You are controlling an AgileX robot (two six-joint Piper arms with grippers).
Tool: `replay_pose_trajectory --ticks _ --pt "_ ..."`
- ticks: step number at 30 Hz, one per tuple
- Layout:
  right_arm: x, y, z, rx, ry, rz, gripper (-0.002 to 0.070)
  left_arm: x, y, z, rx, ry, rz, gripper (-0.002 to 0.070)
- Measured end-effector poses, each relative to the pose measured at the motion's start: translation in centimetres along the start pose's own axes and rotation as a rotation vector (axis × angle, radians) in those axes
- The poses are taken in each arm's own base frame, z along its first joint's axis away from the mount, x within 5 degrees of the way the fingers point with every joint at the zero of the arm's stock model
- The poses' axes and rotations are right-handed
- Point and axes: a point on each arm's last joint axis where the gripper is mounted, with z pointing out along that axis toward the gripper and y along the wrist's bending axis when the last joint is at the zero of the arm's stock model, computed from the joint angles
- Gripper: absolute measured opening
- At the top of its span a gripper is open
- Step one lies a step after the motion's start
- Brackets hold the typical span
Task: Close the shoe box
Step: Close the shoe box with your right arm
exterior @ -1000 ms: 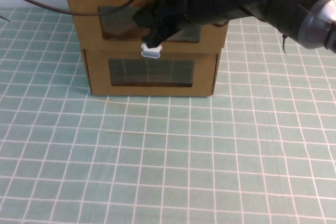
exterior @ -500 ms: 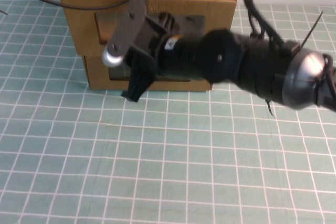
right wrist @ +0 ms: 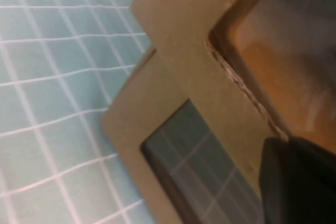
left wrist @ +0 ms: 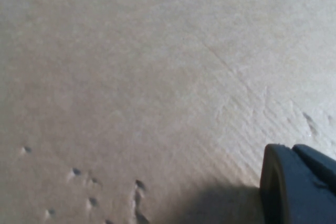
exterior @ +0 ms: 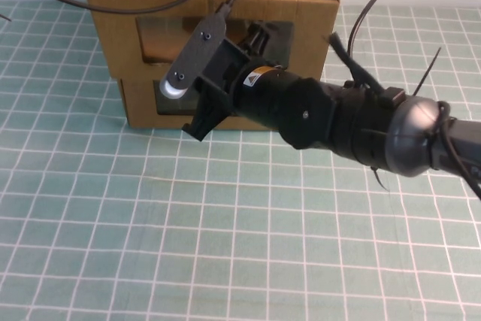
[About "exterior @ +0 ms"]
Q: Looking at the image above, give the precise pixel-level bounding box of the black zip tie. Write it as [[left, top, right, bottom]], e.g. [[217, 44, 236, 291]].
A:
[[369, 165, 390, 191], [412, 47, 443, 95]]

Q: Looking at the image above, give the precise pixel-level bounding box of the cardboard shoe box with window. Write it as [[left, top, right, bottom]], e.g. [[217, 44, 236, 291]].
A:
[[117, 75, 326, 132]]

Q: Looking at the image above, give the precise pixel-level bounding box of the cardboard drawer with window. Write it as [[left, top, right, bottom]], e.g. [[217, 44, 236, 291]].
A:
[[85, 0, 341, 82]]

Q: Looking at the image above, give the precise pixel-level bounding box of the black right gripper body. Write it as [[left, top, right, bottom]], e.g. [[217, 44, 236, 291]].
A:
[[182, 21, 279, 143]]

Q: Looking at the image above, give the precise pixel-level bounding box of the black wrist camera silver end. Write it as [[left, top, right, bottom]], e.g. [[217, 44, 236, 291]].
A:
[[159, 15, 228, 101]]

